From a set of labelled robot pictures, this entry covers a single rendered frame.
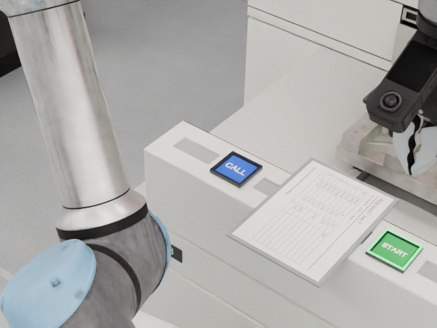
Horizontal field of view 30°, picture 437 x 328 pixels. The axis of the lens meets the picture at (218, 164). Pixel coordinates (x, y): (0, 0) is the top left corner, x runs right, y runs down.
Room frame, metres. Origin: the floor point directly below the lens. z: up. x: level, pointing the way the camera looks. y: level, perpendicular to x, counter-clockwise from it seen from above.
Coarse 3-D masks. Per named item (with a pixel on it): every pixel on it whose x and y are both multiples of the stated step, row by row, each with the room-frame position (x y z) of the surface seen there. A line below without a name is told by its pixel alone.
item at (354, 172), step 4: (388, 132) 1.16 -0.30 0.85; (352, 168) 1.05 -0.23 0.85; (356, 168) 1.05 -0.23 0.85; (348, 172) 1.04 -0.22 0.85; (352, 172) 1.04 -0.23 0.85; (356, 172) 1.04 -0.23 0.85; (360, 172) 1.04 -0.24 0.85; (364, 172) 1.05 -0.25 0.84; (352, 176) 1.03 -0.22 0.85; (356, 176) 1.03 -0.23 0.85; (360, 176) 1.04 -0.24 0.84; (364, 176) 1.06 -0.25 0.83; (360, 180) 1.05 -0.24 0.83
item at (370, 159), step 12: (372, 144) 1.08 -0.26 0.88; (336, 156) 1.08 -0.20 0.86; (348, 156) 1.06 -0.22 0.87; (360, 156) 1.05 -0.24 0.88; (372, 156) 1.05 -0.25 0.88; (360, 168) 1.05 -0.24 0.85; (372, 168) 1.04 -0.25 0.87; (384, 168) 1.02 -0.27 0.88; (432, 168) 1.02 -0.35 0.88; (384, 180) 1.02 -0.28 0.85; (396, 180) 1.01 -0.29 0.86; (408, 180) 1.00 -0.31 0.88; (420, 180) 0.99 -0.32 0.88; (432, 180) 0.99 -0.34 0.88; (420, 192) 0.98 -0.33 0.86; (432, 192) 0.97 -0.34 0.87
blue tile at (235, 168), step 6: (234, 156) 0.94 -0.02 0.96; (228, 162) 0.92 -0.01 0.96; (234, 162) 0.92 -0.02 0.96; (240, 162) 0.92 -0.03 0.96; (246, 162) 0.93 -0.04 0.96; (222, 168) 0.91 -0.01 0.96; (228, 168) 0.91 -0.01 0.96; (234, 168) 0.91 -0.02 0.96; (240, 168) 0.91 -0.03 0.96; (246, 168) 0.91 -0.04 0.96; (252, 168) 0.91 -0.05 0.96; (228, 174) 0.90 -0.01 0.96; (234, 174) 0.90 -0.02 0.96; (240, 174) 0.90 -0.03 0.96; (246, 174) 0.90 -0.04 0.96; (240, 180) 0.88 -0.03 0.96
